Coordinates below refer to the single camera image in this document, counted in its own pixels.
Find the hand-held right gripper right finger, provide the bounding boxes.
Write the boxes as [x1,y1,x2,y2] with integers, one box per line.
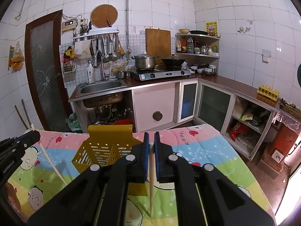
[154,132,277,226]

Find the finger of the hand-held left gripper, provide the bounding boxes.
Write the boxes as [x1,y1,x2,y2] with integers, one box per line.
[14,130,41,151]

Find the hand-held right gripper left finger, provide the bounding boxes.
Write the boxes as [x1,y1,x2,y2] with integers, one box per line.
[27,132,150,226]

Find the wooden chopstick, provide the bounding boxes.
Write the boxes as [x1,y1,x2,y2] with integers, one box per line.
[30,124,68,186]
[149,141,155,218]

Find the yellow plastic utensil holder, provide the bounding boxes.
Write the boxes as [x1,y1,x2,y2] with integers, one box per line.
[72,124,148,197]

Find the row of hanging kitchen utensils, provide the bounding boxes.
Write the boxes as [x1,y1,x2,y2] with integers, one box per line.
[89,34,125,63]

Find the kitchen counter cabinet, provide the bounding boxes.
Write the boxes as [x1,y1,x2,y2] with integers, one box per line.
[68,74,280,160]

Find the cartoon printed blanket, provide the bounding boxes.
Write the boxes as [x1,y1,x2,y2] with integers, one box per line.
[5,124,275,226]

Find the brown frosted glass door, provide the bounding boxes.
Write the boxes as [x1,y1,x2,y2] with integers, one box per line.
[25,9,73,132]

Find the yellow hanging snack bag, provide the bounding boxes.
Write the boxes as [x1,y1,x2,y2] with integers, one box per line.
[11,41,25,72]

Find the steel sink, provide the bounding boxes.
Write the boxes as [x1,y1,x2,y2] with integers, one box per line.
[80,79,127,95]

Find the steel gas stove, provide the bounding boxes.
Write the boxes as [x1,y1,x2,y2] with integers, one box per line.
[130,68,192,81]

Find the white soap bottle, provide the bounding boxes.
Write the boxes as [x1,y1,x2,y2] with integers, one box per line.
[87,61,94,83]

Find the steel pot with lid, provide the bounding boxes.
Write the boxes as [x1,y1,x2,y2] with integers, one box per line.
[132,53,159,70]

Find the black wok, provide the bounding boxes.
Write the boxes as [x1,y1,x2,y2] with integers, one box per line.
[161,57,186,67]

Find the group of small bowls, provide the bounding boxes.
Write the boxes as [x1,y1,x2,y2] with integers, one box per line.
[190,63,218,76]

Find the white hanging cloth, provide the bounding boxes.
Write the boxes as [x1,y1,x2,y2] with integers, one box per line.
[74,40,91,59]

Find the steel faucet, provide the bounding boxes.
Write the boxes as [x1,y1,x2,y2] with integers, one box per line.
[92,50,110,82]

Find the row of condiment bottles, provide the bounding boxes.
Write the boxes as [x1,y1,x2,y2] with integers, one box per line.
[176,36,219,54]

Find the rectangular wooden cutting board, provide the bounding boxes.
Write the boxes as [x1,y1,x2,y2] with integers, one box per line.
[145,28,172,58]

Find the metal cup of chopsticks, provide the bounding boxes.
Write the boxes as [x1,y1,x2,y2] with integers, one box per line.
[80,20,92,34]

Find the red cardboard box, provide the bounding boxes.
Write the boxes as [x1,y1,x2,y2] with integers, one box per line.
[273,122,299,156]

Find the yellow egg carton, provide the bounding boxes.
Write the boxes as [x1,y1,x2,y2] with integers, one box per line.
[257,85,280,98]

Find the round wooden board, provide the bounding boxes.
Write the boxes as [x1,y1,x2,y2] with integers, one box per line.
[90,4,118,29]

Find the wooden chopping block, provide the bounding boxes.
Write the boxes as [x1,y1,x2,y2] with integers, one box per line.
[280,99,301,114]

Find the yellow hose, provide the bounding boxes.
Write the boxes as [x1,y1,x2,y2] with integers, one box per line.
[112,60,130,73]

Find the corner wall shelf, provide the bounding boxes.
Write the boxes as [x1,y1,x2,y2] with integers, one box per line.
[175,33,220,59]

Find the beige digital wall box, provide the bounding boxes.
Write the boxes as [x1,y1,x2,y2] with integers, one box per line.
[62,20,78,31]

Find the metal wall rack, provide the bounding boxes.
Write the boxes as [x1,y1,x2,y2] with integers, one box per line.
[72,27,120,41]

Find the yellow wall poster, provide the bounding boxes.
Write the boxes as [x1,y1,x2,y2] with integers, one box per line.
[206,21,218,37]

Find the grey wall pipe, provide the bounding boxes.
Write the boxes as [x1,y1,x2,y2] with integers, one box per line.
[125,0,130,52]

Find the wall stickers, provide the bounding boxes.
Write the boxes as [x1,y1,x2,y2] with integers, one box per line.
[237,20,254,34]

